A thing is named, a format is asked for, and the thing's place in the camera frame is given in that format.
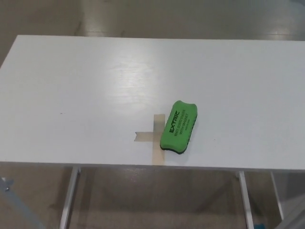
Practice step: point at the grey metal frame bar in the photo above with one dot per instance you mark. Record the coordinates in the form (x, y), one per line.
(16, 207)

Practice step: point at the teal floor marker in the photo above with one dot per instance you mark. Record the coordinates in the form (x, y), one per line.
(258, 226)

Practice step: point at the white metal table leg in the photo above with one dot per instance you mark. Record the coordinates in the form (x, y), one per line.
(277, 195)
(246, 202)
(69, 198)

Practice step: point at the long beige masking tape strip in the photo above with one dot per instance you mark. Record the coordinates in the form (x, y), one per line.
(158, 152)

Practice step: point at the short beige masking tape strip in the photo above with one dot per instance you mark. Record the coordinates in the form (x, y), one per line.
(145, 136)

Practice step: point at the green whiteboard eraser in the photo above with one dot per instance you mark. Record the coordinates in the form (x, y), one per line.
(179, 128)

